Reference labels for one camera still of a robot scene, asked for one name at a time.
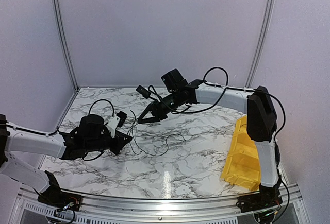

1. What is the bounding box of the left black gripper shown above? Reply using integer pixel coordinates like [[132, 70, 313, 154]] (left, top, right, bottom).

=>
[[85, 131, 133, 156]]

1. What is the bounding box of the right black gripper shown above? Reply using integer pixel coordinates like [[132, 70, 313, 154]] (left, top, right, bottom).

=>
[[138, 90, 183, 124]]

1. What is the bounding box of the dark green cable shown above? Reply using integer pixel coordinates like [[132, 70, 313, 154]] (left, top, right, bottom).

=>
[[130, 110, 186, 157]]

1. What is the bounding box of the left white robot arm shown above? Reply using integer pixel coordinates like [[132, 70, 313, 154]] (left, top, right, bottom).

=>
[[1, 114, 132, 206]]

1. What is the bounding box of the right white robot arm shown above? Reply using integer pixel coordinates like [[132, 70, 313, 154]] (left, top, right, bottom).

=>
[[138, 79, 279, 208]]

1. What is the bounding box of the yellow plastic bin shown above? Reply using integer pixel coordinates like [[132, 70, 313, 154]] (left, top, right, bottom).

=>
[[221, 116, 261, 192]]

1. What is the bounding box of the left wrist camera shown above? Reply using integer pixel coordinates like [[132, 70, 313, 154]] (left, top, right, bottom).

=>
[[77, 111, 127, 139]]

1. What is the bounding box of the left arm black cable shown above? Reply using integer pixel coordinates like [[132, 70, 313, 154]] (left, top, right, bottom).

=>
[[5, 99, 116, 162]]

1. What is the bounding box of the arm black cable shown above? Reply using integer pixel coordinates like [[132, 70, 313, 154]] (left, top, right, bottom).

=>
[[148, 66, 291, 209], [5, 99, 116, 162]]

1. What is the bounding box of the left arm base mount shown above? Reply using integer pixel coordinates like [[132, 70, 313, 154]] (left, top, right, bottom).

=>
[[37, 170, 82, 211]]

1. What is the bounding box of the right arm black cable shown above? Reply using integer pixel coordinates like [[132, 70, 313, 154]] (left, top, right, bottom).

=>
[[148, 66, 291, 209]]

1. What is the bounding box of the aluminium front rail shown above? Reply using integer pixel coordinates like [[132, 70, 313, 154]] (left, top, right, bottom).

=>
[[9, 184, 310, 223]]

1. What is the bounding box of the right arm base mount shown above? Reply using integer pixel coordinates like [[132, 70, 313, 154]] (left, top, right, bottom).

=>
[[236, 185, 283, 213]]

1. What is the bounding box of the left aluminium frame post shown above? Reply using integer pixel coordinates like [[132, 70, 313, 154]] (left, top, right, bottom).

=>
[[52, 0, 79, 92]]

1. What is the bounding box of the aluminium frame post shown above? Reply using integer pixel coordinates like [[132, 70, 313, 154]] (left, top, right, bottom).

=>
[[52, 0, 79, 92], [245, 0, 275, 88]]

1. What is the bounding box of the right aluminium frame post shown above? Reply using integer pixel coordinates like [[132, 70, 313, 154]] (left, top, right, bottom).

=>
[[245, 0, 275, 88]]

